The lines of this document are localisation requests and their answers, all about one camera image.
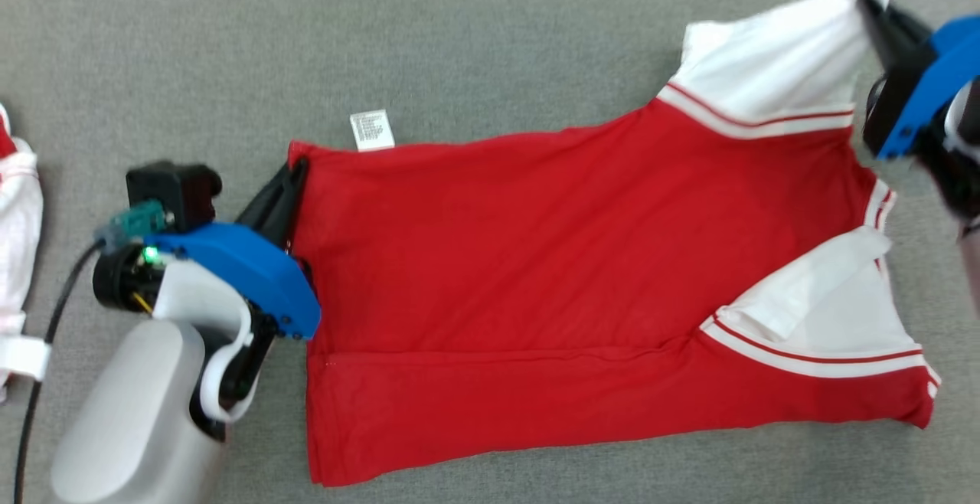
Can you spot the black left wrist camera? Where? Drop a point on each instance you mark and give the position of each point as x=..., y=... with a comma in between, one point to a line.
x=174, y=194

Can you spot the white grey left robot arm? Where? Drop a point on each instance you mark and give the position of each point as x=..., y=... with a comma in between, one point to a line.
x=145, y=397

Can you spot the red shorts white stripe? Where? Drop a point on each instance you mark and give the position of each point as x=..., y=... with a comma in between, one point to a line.
x=17, y=228

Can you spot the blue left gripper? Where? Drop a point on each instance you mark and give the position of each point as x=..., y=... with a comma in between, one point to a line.
x=245, y=266

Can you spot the red shirt white sleeves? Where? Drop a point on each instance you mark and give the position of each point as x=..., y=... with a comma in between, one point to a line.
x=536, y=259

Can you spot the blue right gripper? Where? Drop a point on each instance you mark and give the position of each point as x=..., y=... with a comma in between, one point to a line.
x=930, y=83

